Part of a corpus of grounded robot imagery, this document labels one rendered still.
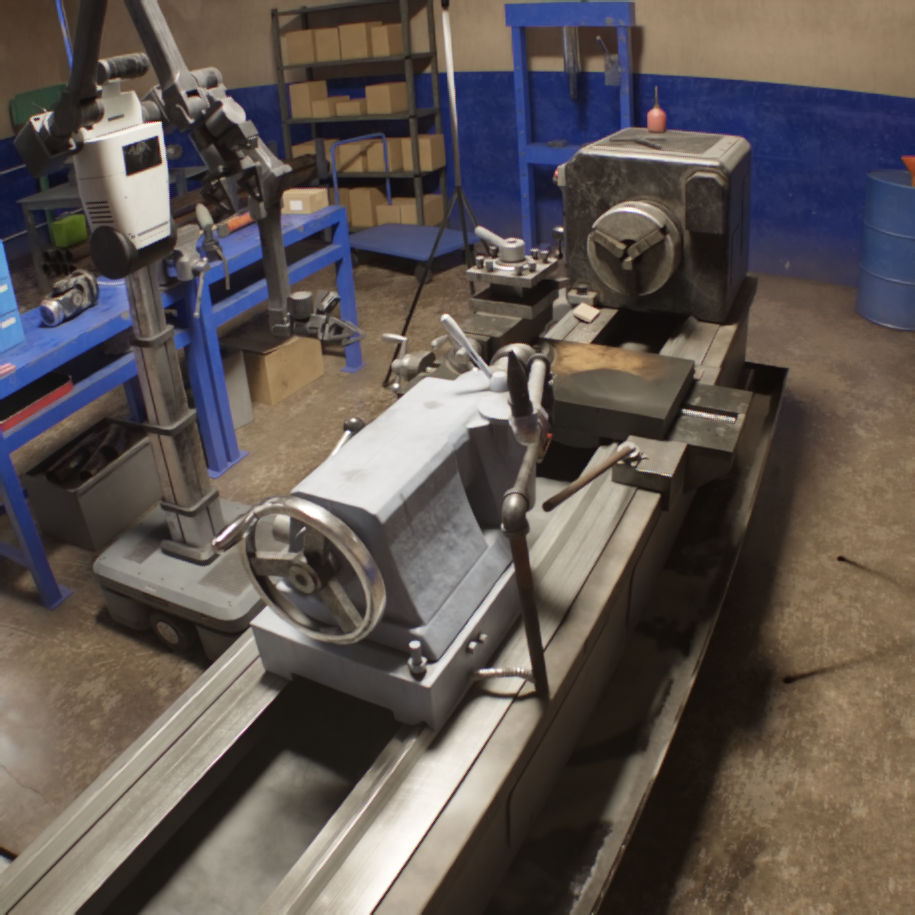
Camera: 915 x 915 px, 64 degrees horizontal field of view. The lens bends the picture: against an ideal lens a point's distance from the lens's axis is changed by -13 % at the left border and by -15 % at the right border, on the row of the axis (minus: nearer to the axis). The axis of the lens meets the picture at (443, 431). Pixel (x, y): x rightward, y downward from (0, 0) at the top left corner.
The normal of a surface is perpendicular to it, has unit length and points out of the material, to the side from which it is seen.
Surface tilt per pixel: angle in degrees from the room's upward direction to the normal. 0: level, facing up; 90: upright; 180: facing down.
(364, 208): 90
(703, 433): 0
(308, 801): 20
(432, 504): 76
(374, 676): 90
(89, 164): 90
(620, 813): 0
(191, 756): 0
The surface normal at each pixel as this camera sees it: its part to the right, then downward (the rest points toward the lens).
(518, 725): -0.07, -0.88
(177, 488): -0.41, 0.46
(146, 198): 0.91, 0.15
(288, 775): -0.25, -0.70
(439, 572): 0.79, -0.19
